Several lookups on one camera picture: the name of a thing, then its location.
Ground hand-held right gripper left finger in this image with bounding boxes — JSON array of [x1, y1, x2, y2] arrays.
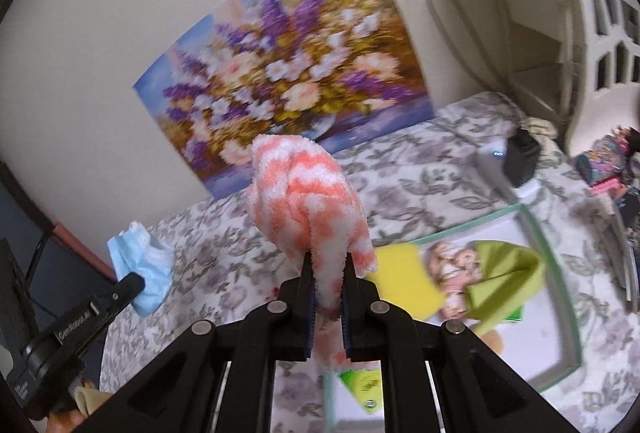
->
[[97, 252, 316, 433]]

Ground green cloth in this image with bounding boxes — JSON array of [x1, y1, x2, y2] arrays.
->
[[465, 240, 547, 336]]

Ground white lattice shelf unit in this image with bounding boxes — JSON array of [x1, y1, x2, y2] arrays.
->
[[425, 0, 640, 158]]

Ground dark furniture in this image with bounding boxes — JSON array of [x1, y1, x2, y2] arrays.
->
[[0, 158, 118, 329]]

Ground person's left hand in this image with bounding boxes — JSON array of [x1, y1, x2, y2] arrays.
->
[[47, 408, 88, 433]]

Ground orange white fuzzy sock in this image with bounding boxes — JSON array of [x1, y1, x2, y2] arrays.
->
[[249, 134, 376, 366]]

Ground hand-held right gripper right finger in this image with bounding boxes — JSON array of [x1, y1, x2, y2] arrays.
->
[[342, 252, 557, 433]]

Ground floral wall poster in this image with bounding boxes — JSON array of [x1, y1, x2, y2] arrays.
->
[[132, 0, 435, 200]]

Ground white tray with teal rim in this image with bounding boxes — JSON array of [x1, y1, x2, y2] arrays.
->
[[322, 203, 583, 433]]

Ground beige pink cloth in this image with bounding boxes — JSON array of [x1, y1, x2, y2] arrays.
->
[[426, 240, 483, 320]]

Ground colourful patterned pouch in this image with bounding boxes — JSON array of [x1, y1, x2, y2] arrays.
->
[[575, 128, 640, 198]]

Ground black charger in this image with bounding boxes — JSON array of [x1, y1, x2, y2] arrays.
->
[[502, 129, 541, 188]]

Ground round beige powder puff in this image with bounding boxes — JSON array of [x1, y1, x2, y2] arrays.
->
[[482, 330, 505, 356]]

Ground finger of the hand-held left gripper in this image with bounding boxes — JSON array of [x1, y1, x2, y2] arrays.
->
[[90, 273, 146, 325]]

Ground yellow sponge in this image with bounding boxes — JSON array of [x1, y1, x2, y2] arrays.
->
[[372, 244, 443, 321]]

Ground green packet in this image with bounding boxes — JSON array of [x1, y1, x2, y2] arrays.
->
[[337, 365, 386, 414]]

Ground blue face mask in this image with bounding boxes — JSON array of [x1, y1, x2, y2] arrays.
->
[[106, 221, 176, 316]]

